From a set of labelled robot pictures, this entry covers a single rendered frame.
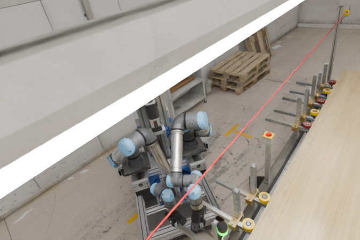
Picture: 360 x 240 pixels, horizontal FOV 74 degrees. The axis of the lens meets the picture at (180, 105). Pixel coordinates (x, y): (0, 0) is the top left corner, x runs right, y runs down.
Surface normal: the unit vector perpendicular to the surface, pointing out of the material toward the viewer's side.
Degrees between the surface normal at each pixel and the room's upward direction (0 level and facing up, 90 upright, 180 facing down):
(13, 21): 90
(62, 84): 61
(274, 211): 0
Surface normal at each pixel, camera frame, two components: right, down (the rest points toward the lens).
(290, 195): -0.16, -0.85
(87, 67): 0.58, -0.22
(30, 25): 0.70, 0.26
